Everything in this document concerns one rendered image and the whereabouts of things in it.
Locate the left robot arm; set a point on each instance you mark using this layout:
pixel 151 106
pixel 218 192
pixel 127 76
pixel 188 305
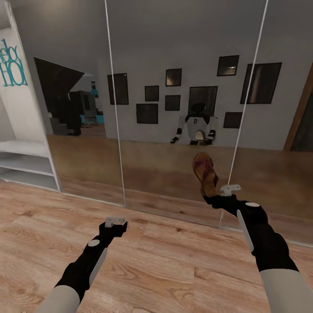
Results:
pixel 67 295

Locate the sandal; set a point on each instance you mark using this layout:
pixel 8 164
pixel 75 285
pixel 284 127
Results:
pixel 203 168

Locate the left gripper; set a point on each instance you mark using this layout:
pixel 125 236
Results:
pixel 114 231

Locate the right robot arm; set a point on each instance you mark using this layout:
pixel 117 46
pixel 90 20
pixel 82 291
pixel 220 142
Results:
pixel 286 290

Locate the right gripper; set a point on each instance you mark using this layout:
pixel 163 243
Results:
pixel 219 201

